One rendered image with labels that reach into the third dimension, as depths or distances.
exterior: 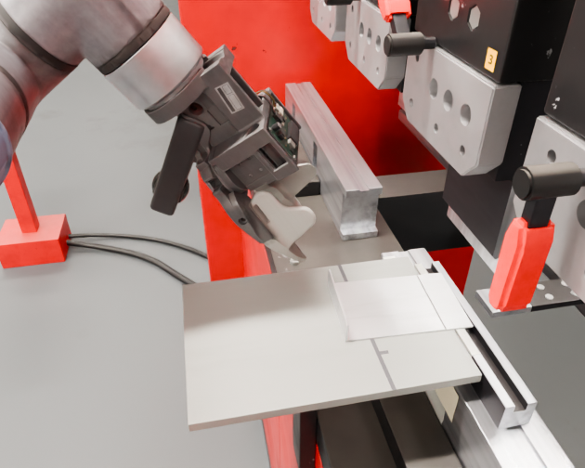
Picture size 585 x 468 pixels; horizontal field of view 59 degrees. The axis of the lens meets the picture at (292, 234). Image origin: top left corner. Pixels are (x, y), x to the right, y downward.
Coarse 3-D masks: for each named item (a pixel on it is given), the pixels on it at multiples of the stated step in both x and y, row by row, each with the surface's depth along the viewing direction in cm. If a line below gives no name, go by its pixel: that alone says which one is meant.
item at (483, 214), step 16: (448, 176) 51; (464, 176) 48; (480, 176) 45; (448, 192) 51; (464, 192) 48; (480, 192) 45; (496, 192) 43; (512, 192) 41; (448, 208) 53; (464, 208) 48; (480, 208) 46; (496, 208) 43; (512, 208) 42; (464, 224) 50; (480, 224) 46; (496, 224) 43; (480, 240) 46; (496, 240) 44; (496, 256) 45
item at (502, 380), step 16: (432, 272) 60; (464, 304) 55; (480, 336) 51; (480, 352) 50; (496, 352) 49; (480, 368) 48; (496, 368) 49; (512, 368) 48; (480, 384) 48; (496, 384) 46; (512, 384) 47; (496, 400) 46; (512, 400) 46; (528, 400) 45; (496, 416) 46; (512, 416) 45; (528, 416) 46
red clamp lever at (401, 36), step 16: (384, 0) 43; (400, 0) 43; (384, 16) 43; (400, 16) 43; (400, 32) 43; (416, 32) 43; (384, 48) 43; (400, 48) 42; (416, 48) 42; (432, 48) 43
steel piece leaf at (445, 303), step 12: (420, 276) 58; (432, 276) 58; (432, 288) 56; (444, 288) 56; (432, 300) 55; (444, 300) 55; (456, 300) 55; (444, 312) 53; (456, 312) 53; (444, 324) 52; (456, 324) 52; (468, 324) 52
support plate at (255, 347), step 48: (192, 288) 57; (240, 288) 57; (288, 288) 57; (192, 336) 51; (240, 336) 51; (288, 336) 51; (336, 336) 51; (432, 336) 51; (192, 384) 46; (240, 384) 46; (288, 384) 46; (336, 384) 46; (384, 384) 46; (432, 384) 46
